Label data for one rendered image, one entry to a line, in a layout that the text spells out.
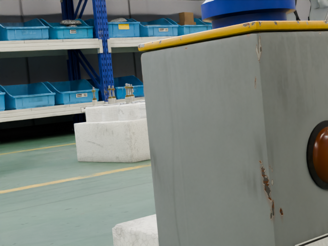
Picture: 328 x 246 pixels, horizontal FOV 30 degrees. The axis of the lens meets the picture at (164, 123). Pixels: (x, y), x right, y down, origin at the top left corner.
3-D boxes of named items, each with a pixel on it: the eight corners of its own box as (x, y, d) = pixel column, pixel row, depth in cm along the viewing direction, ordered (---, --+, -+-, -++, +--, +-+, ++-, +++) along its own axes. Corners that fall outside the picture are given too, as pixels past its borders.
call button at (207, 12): (317, 36, 26) (313, -12, 26) (254, 38, 24) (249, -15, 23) (248, 47, 29) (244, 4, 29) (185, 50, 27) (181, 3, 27)
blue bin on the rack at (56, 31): (30, 47, 540) (27, 23, 539) (68, 45, 563) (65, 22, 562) (56, 39, 500) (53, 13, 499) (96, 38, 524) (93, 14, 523)
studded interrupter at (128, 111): (146, 142, 273) (140, 82, 272) (137, 145, 264) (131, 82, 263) (127, 143, 277) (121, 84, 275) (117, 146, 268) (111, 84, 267)
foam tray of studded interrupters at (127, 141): (194, 150, 287) (190, 112, 286) (132, 163, 260) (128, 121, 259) (138, 150, 315) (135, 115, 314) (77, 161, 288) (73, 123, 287)
